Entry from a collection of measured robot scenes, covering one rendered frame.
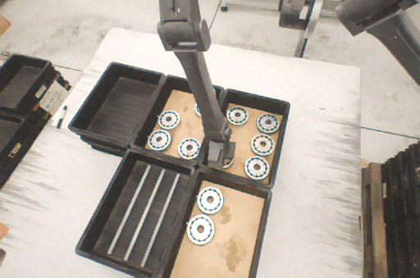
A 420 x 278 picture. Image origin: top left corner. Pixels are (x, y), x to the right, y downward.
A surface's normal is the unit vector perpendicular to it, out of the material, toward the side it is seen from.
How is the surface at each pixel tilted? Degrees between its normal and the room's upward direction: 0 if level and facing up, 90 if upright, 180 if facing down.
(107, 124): 0
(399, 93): 0
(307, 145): 0
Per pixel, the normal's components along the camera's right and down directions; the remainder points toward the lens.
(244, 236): -0.04, -0.49
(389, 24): -0.32, 0.81
